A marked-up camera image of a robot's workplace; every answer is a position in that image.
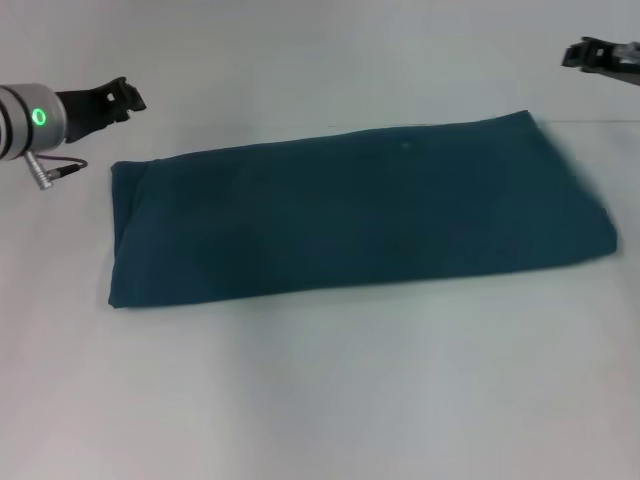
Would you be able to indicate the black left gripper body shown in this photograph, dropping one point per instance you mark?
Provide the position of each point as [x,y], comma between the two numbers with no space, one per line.
[85,112]

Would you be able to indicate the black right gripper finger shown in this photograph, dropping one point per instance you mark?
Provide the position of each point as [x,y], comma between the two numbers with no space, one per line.
[582,52]

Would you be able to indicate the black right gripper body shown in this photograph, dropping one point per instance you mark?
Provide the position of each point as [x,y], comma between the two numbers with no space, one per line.
[622,62]

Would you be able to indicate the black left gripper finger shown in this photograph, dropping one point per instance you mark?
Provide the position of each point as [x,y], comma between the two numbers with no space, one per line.
[121,112]
[134,97]

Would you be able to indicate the teal blue t-shirt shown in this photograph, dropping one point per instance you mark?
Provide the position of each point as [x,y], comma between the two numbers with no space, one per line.
[350,215]

